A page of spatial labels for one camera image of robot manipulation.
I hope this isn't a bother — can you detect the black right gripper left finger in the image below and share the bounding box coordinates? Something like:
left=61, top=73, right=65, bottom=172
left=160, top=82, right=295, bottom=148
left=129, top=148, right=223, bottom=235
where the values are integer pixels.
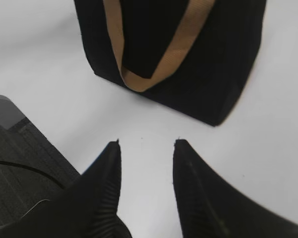
left=0, top=141, right=132, bottom=238

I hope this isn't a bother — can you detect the black cable on floor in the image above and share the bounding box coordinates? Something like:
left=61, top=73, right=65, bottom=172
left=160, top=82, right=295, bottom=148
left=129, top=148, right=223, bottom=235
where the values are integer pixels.
left=0, top=160, right=65, bottom=190

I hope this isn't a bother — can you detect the black canvas tote bag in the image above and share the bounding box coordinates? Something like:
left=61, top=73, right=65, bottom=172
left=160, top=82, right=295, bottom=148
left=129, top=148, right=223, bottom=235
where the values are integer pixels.
left=74, top=0, right=266, bottom=126

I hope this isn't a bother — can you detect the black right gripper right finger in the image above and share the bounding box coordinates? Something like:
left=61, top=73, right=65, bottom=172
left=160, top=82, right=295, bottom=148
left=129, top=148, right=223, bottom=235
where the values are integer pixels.
left=173, top=139, right=298, bottom=238

